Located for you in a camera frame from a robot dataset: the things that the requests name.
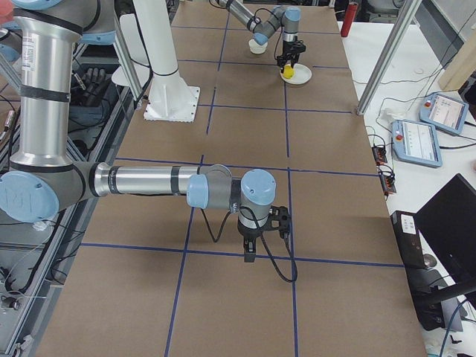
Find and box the upper orange relay board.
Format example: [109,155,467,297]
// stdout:
[371,145,387,166]

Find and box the teach pendant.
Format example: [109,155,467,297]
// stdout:
[391,120,443,168]
[419,93,469,135]

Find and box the white bowl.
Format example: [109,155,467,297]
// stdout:
[248,39,268,55]

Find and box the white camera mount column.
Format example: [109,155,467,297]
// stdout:
[133,0,179,97]

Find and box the lower orange relay board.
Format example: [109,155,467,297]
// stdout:
[379,170,396,197]

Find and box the orange relay board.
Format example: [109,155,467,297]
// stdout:
[379,170,396,197]
[371,145,387,166]

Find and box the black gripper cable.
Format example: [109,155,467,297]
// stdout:
[199,206,298,284]

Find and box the grey aluminium frame post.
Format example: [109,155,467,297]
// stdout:
[356,0,422,115]

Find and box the brown paper table cover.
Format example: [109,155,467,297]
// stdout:
[36,1,426,356]

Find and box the yellow lemon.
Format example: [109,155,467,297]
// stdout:
[282,65,295,79]

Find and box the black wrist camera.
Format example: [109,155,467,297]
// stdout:
[266,206,292,240]

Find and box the white metal base plate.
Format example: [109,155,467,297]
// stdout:
[144,86,200,123]

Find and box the near teach pendant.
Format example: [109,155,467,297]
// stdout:
[391,120,443,168]

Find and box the far teach pendant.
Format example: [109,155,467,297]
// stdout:
[419,93,469,135]

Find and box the black laptop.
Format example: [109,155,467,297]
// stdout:
[390,173,475,332]

